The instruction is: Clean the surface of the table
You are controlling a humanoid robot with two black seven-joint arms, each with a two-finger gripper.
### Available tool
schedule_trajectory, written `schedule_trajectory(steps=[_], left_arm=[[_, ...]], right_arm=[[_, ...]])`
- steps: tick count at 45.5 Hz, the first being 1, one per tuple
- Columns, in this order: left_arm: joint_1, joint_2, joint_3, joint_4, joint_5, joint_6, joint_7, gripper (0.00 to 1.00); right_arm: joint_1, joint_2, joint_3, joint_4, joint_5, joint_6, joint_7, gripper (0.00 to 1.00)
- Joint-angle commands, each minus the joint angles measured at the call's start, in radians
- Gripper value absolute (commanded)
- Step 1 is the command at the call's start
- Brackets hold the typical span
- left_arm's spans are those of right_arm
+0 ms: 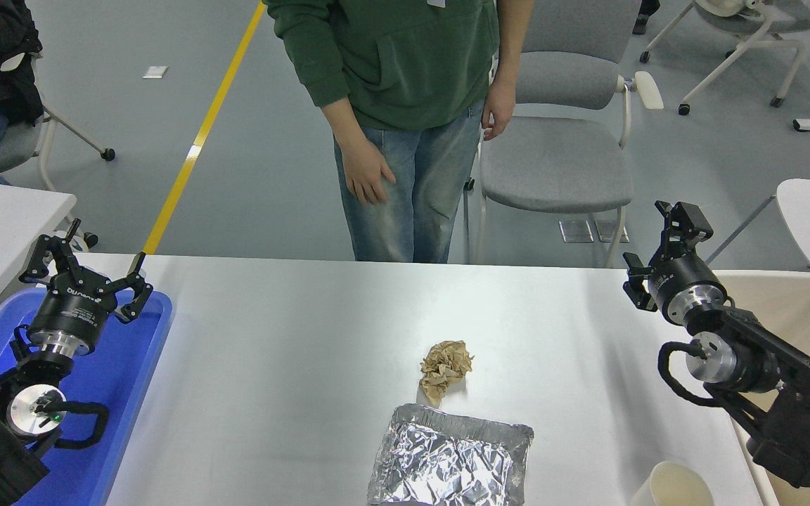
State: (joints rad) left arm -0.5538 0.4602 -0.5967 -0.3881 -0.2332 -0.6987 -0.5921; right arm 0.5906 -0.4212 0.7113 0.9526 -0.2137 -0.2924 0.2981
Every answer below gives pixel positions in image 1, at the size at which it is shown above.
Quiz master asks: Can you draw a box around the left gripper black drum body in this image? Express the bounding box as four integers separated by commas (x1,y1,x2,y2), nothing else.
28,273,119,349

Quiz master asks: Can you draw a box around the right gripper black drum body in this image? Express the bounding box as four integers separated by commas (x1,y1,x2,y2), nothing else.
648,252,726,321

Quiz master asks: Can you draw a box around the white paper cup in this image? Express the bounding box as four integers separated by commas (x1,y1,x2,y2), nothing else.
630,461,715,506

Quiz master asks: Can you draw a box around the tan paper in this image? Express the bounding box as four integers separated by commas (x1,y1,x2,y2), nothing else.
419,340,474,407

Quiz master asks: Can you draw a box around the silver foil tray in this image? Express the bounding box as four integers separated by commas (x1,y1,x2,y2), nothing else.
367,403,535,506

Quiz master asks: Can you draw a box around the person's left hand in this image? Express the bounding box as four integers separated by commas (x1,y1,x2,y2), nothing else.
480,79,518,142

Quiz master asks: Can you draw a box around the person's right hand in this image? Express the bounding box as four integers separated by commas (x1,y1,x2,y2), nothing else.
340,136,398,207

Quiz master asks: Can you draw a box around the blue plastic tray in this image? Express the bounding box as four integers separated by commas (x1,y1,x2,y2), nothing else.
0,287,174,506

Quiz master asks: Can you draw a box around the grey chair with white legs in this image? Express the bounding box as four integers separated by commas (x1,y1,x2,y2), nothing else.
0,53,116,192

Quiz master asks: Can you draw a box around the large pale bin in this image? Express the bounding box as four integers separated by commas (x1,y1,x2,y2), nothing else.
711,271,810,506

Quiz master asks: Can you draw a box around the grey padded armchair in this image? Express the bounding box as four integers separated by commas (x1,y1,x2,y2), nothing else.
463,0,664,269

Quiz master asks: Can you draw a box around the white-framed wheeled chair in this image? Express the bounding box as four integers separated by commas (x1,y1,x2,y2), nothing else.
639,0,810,117

